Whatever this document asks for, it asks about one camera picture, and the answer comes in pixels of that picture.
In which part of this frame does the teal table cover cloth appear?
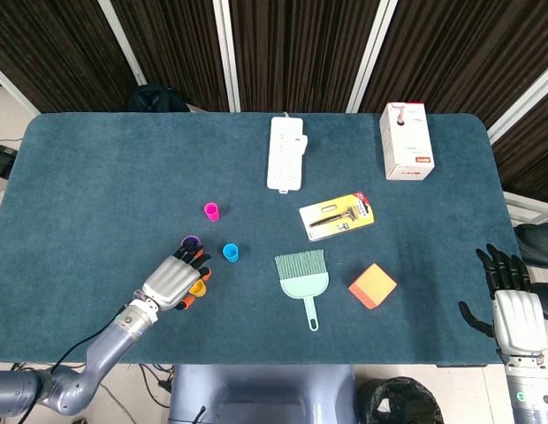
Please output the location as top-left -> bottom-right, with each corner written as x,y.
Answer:
0,112 -> 525,367

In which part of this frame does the dark chair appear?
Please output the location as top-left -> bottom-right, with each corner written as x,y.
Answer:
514,223 -> 548,323

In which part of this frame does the orange plastic cup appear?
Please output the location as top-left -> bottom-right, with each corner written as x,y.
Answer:
179,234 -> 202,257

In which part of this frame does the white cardboard product box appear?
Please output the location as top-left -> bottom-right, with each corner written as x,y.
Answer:
378,101 -> 436,181

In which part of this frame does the orange and yellow cube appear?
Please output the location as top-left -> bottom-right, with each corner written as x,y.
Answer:
347,262 -> 399,311

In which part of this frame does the razor in yellow blister pack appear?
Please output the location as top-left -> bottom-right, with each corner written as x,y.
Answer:
298,191 -> 376,242

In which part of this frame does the mint green hand brush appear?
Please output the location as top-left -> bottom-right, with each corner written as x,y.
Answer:
274,249 -> 331,332

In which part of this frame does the white metal rack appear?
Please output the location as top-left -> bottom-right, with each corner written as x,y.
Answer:
503,191 -> 548,226

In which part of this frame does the blue-grey robot torso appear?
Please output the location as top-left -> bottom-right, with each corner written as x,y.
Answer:
167,364 -> 359,424

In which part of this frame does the white partition post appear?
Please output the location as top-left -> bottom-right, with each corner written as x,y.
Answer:
346,0 -> 399,114
0,61 -> 41,116
211,0 -> 242,112
96,0 -> 147,87
485,65 -> 548,143

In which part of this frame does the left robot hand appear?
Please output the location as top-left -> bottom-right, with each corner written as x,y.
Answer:
141,245 -> 213,313

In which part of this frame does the black monitor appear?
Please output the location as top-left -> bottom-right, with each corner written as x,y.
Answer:
0,140 -> 18,180

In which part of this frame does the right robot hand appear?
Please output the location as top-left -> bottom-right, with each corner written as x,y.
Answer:
458,243 -> 548,357

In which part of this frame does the black trash bin with bag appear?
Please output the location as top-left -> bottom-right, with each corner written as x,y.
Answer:
357,375 -> 445,424

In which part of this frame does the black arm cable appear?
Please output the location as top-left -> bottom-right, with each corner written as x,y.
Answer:
17,302 -> 132,424

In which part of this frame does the dark backpack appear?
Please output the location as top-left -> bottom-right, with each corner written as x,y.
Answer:
126,84 -> 191,114

